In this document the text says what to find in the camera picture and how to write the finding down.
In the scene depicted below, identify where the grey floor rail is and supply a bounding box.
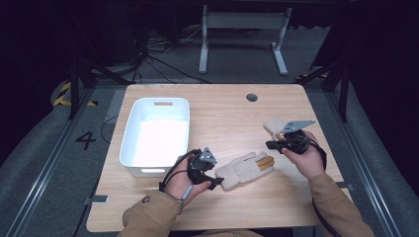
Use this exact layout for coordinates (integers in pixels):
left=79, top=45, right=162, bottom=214
left=4, top=88, right=97, bottom=237
left=323, top=91, right=403, bottom=237

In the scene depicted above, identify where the grey metal desk frame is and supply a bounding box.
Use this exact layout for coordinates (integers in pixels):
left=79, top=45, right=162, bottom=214
left=198, top=4, right=293, bottom=76

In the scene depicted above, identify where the white plastic bin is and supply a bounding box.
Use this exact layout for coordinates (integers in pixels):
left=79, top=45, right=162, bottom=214
left=119, top=97, right=191, bottom=178

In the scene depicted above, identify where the cream knitted glove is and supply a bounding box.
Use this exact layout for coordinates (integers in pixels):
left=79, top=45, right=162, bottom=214
left=215, top=151, right=276, bottom=192
left=263, top=118, right=287, bottom=141

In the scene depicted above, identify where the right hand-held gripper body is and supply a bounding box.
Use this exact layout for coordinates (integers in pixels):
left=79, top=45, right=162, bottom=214
left=280, top=118, right=317, bottom=156

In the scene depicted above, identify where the person's left hand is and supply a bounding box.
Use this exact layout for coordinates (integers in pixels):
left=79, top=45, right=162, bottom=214
left=164, top=154, right=212, bottom=207

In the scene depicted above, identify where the person's right hand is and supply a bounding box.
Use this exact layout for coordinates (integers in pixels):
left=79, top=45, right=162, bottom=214
left=281, top=130, right=326, bottom=181

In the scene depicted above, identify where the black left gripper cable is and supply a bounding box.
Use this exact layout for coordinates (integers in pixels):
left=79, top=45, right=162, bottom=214
left=158, top=149, right=201, bottom=193

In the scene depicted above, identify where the black metal stand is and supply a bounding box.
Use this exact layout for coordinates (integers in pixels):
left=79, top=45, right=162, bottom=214
left=293, top=59, right=351, bottom=123
left=66, top=56, right=133, bottom=120

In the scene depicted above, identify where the bundle of black floor cables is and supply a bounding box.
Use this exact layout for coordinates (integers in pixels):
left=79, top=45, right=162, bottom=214
left=129, top=28, right=212, bottom=85

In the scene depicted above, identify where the person's tan clothing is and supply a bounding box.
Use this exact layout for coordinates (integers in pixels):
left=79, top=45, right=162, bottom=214
left=192, top=228, right=265, bottom=237

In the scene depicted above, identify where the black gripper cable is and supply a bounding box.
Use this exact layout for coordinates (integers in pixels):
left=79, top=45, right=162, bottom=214
left=304, top=136, right=334, bottom=237
left=158, top=149, right=201, bottom=193

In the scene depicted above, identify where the grey cable plug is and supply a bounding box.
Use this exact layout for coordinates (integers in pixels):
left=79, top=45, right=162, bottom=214
left=181, top=184, right=194, bottom=201

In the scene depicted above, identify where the metal table bracket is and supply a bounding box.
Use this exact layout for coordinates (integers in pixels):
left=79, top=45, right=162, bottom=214
left=82, top=195, right=110, bottom=206
left=335, top=181, right=356, bottom=193

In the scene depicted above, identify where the thin black cable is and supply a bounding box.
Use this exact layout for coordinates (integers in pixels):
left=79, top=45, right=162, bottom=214
left=100, top=114, right=120, bottom=145

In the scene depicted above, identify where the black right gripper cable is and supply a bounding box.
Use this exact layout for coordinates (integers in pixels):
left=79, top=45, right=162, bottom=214
left=304, top=136, right=334, bottom=237

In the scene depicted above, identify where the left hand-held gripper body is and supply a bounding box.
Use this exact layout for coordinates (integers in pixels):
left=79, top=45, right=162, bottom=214
left=187, top=146, right=218, bottom=186

